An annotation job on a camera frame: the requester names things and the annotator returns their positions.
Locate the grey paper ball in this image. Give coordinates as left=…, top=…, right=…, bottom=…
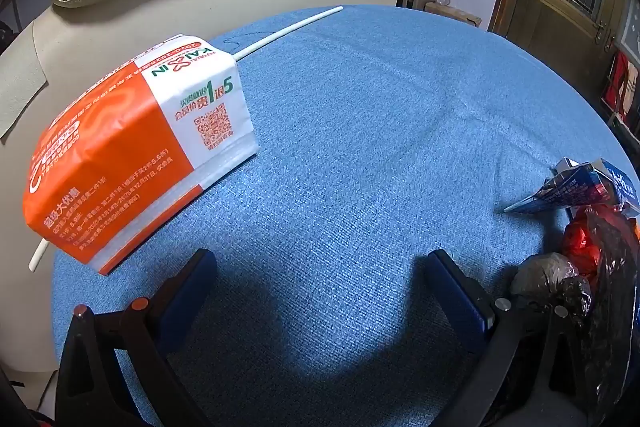
left=510, top=252, right=593, bottom=315

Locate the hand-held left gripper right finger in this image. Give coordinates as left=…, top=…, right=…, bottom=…
left=425, top=249, right=601, bottom=427

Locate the blue foil wrapper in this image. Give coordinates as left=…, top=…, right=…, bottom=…
left=504, top=157, right=640, bottom=215

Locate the blue tablecloth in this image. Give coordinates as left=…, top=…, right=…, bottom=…
left=50, top=4, right=640, bottom=427

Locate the black plastic bag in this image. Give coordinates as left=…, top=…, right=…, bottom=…
left=560, top=207, right=640, bottom=427

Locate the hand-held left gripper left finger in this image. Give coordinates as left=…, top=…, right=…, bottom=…
left=55, top=249, right=218, bottom=427

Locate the red garment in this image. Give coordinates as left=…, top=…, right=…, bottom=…
left=602, top=49, right=640, bottom=112

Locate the cardboard box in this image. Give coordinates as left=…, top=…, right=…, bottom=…
left=424, top=1, right=482, bottom=28

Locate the orange white tissue pack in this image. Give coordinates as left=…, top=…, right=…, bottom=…
left=22, top=34, right=261, bottom=277

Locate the thin white plastic stick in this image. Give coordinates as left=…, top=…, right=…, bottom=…
left=28, top=6, right=345, bottom=273

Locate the red plastic bag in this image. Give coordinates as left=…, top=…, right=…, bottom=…
left=562, top=203, right=640, bottom=278

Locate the wooden glass-panel double door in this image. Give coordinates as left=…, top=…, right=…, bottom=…
left=487, top=0, right=631, bottom=108

